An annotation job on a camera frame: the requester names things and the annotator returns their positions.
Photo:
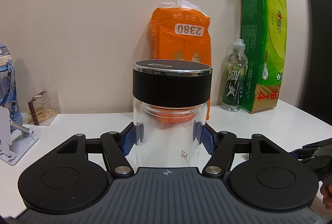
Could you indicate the glass jar with black lid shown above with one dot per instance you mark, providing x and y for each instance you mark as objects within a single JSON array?
[{"x": 170, "y": 106}]

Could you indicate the orange tissue pack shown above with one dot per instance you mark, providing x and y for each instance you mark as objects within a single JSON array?
[{"x": 179, "y": 30}]

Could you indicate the blue kids water bottle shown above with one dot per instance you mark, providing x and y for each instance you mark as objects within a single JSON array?
[{"x": 8, "y": 86}]

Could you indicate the clear cookie box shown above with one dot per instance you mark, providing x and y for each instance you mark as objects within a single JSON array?
[{"x": 41, "y": 109}]

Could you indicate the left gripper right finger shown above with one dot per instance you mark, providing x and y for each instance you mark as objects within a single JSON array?
[{"x": 219, "y": 145}]

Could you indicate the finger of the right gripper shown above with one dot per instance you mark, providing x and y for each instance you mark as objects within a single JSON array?
[{"x": 300, "y": 154}]

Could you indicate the person's right hand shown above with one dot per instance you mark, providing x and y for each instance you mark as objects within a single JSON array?
[{"x": 326, "y": 192}]

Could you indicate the green tissue pack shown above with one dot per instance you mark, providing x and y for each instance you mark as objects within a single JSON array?
[{"x": 264, "y": 31}]

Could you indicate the white phone stand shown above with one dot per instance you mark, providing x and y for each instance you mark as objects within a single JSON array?
[{"x": 16, "y": 139}]

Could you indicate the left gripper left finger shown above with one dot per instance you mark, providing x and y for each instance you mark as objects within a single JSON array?
[{"x": 116, "y": 146}]

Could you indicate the clear plastic drink bottle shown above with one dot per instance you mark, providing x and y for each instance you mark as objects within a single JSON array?
[{"x": 237, "y": 64}]

